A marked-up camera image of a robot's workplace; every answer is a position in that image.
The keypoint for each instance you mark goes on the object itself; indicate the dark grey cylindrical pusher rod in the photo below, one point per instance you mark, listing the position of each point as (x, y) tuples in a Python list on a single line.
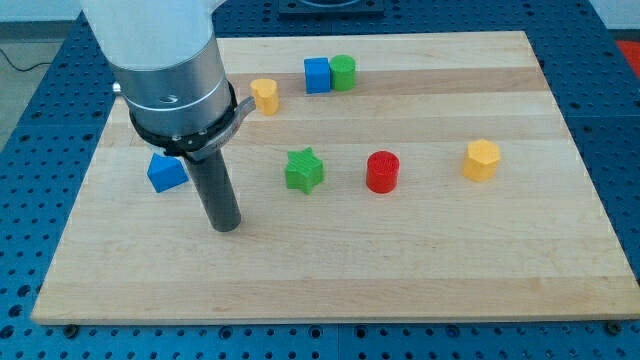
[(211, 179)]

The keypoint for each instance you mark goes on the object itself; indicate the black clamp ring with lever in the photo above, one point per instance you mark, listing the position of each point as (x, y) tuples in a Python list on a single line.
[(193, 131)]

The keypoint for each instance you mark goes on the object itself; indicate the green star block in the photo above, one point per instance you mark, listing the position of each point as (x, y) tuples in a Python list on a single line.
[(303, 171)]

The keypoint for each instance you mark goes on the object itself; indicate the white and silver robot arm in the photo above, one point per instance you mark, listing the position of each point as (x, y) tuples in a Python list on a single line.
[(168, 67)]

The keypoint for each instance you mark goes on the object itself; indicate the wooden board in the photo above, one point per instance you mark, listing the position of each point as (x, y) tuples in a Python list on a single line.
[(533, 243)]

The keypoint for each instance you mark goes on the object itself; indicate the yellow heart block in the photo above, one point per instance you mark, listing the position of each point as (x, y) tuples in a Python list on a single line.
[(266, 95)]

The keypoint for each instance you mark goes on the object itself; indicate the blue cube block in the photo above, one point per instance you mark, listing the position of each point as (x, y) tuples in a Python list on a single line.
[(317, 75)]

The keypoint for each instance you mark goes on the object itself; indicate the green cylinder block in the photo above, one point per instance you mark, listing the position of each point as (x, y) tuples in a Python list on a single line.
[(342, 72)]

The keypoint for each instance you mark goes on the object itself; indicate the red cylinder block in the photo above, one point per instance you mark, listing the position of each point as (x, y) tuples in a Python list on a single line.
[(382, 172)]

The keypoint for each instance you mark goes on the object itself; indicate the yellow hexagon block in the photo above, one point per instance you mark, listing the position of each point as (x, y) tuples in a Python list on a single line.
[(481, 160)]

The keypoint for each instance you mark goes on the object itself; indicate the red object at right edge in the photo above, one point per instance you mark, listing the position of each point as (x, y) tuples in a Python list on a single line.
[(631, 51)]

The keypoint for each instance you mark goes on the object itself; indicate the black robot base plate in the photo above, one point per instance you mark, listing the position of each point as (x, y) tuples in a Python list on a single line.
[(295, 8)]

